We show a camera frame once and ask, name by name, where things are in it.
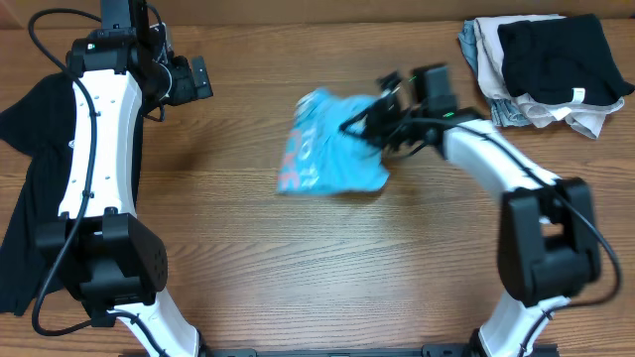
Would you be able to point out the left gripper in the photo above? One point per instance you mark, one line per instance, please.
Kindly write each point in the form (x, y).
(199, 79)

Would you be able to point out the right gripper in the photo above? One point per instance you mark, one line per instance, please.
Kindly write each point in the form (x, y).
(389, 110)

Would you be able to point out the light blue printed t-shirt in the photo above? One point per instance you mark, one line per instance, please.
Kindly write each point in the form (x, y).
(319, 159)

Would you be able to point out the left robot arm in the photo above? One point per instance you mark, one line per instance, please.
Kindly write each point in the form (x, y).
(130, 35)

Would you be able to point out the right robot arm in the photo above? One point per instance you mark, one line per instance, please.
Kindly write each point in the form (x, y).
(546, 253)

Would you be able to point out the folded blue denim garment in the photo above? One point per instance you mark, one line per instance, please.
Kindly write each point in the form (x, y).
(503, 112)

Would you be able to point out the black polo shirt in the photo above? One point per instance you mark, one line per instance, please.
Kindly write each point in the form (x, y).
(30, 149)

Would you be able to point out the folded black garment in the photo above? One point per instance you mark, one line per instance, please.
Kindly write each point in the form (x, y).
(560, 61)

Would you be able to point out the folded beige garment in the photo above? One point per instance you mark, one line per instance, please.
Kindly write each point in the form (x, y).
(585, 118)

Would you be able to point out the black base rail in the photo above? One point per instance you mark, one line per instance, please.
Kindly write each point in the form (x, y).
(317, 353)

